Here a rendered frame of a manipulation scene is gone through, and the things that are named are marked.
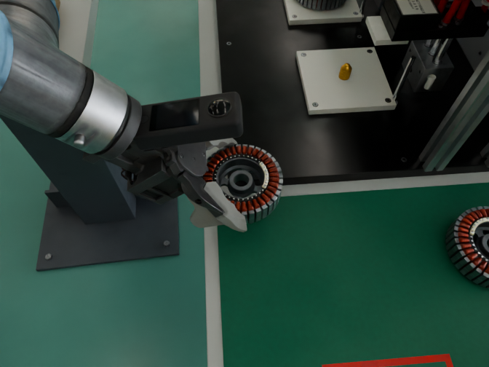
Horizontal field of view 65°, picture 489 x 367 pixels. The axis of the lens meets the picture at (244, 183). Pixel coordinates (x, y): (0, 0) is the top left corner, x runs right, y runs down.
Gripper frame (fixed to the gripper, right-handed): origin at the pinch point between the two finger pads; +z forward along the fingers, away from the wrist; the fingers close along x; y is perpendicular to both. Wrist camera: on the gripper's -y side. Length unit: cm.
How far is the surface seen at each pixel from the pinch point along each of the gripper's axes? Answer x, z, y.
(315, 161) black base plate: -5.9, 11.2, -6.2
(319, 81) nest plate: -22.2, 12.9, -9.7
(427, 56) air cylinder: -22.1, 20.6, -26.3
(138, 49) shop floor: -131, 42, 84
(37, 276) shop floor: -19, 22, 104
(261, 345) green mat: 19.9, 5.2, 3.7
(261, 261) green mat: 8.9, 6.2, 2.9
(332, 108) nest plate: -15.7, 13.3, -10.4
